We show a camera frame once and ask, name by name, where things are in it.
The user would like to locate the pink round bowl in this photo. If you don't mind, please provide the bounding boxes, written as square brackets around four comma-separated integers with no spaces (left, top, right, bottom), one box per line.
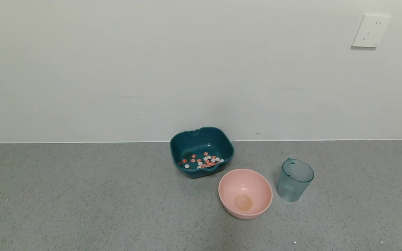
[218,169,273,220]

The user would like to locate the transparent teal ribbed cup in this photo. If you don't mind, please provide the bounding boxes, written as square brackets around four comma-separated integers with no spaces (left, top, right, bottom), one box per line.
[276,158,315,202]

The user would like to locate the dark teal square bowl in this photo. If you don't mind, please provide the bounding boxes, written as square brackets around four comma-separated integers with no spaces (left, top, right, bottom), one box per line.
[170,127,235,179]

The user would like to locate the white wall socket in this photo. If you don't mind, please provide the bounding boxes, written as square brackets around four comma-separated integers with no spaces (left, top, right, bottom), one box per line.
[351,14,391,48]

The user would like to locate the orange and white small pieces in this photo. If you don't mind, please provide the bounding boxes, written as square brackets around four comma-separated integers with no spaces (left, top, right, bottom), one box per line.
[177,151,225,169]

